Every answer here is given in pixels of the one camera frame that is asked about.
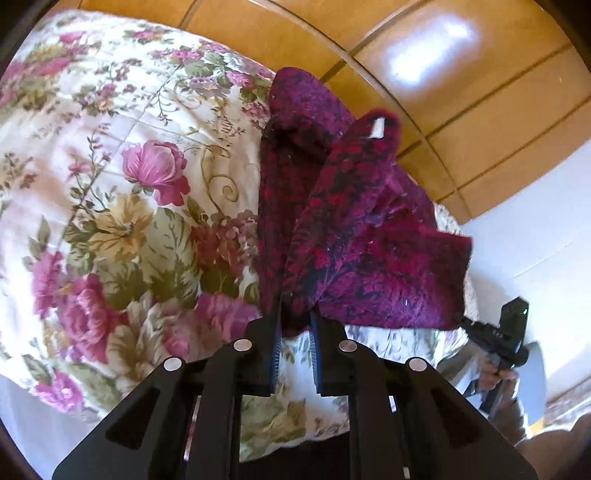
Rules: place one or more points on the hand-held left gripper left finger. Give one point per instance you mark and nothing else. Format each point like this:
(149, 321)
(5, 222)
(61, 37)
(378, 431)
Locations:
(272, 350)

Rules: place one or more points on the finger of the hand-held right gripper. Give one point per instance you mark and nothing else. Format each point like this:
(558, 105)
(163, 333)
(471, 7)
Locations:
(464, 322)

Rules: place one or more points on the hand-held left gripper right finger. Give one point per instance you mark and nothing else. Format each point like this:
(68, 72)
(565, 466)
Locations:
(318, 355)

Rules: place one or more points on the maroon knitted sweater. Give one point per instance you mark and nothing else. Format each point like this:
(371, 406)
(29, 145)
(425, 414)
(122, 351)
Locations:
(351, 230)

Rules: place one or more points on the person's right forearm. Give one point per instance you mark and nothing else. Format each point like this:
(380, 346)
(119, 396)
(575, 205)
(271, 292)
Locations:
(531, 392)

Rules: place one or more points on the person's right hand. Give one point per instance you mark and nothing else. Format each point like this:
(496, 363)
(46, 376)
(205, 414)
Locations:
(491, 381)

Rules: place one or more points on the floral bedspread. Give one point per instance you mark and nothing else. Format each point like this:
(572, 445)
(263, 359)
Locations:
(115, 207)

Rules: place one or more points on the wooden wardrobe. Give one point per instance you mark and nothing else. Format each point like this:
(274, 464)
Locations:
(415, 69)

